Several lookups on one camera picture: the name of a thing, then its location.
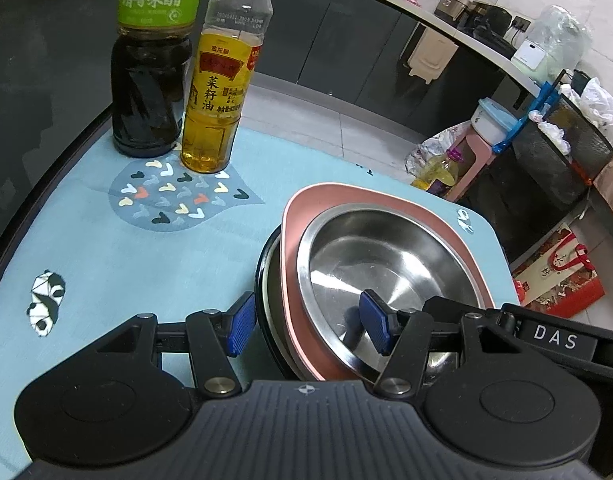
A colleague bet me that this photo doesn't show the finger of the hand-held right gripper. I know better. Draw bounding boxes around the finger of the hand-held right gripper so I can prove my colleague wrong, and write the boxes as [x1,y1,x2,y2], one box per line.
[423,296,518,334]

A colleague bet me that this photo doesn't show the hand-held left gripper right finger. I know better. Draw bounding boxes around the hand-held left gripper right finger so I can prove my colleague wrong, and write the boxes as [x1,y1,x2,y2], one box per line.
[359,289,517,396]

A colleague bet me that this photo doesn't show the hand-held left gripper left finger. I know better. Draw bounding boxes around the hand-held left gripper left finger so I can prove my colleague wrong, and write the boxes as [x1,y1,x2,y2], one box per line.
[96,291,257,399]

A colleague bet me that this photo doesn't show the black bowl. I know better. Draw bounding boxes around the black bowl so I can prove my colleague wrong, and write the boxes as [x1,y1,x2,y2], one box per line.
[255,225,297,379]

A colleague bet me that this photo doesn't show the pink plate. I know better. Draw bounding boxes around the pink plate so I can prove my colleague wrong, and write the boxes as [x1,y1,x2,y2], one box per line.
[280,183,497,382]

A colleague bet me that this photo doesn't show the stainless steel bowl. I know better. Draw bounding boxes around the stainless steel bowl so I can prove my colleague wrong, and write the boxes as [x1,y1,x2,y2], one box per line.
[296,203,490,386]

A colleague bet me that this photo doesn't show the red gift bag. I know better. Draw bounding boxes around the red gift bag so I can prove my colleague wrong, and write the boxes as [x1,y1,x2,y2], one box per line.
[511,227,607,319]

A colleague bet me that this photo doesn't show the yellow oil jug purple cap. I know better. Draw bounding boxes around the yellow oil jug purple cap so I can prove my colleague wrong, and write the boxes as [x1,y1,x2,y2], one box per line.
[411,147,470,197]

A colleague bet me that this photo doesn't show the pink stool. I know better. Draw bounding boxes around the pink stool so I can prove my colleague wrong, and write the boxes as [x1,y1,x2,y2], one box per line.
[457,132,497,201]

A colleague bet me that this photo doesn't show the light blue printed tablecloth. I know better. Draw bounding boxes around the light blue printed tablecloth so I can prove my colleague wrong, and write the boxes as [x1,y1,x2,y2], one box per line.
[0,105,522,466]

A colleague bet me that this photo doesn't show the cardboard box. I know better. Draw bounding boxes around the cardboard box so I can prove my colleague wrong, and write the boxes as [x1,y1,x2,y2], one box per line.
[591,152,613,226]

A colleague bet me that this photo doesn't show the black mesh rack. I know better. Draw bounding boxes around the black mesh rack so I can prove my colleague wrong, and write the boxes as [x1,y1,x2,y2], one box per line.
[474,72,613,261]

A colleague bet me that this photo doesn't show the yellow cooking oil bottle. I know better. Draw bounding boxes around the yellow cooking oil bottle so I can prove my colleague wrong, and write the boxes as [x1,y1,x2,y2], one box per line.
[180,0,278,173]

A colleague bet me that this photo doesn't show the white container with blue lid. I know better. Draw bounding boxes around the white container with blue lid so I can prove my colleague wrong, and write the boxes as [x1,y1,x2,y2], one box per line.
[471,98,516,144]

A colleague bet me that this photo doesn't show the blue plastic clamp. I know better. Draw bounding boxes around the blue plastic clamp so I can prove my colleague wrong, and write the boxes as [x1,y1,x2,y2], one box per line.
[491,82,560,155]

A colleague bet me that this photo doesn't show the white plastic bags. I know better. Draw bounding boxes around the white plastic bags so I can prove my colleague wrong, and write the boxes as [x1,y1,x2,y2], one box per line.
[534,77,613,156]

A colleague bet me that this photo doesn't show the dark vinegar bottle green label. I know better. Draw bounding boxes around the dark vinegar bottle green label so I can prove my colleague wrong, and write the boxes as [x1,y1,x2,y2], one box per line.
[110,0,210,158]

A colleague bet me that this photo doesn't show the beige hanging trash bin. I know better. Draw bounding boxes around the beige hanging trash bin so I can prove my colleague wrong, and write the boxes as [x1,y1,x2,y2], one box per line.
[405,25,460,85]

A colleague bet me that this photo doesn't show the black countertop appliance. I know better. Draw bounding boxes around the black countertop appliance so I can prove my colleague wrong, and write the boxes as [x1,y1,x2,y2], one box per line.
[459,2,517,59]

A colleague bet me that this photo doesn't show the white appliance under plastic cover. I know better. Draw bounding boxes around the white appliance under plastic cover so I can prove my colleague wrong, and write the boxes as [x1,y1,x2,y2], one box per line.
[511,5,593,86]

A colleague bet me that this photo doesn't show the white kitchen countertop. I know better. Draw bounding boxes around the white kitchen countertop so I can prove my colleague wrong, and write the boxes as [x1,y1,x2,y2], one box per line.
[276,0,543,96]

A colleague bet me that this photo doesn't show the silver rice cooker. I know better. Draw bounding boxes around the silver rice cooker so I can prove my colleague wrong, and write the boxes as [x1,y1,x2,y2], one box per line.
[437,0,470,26]

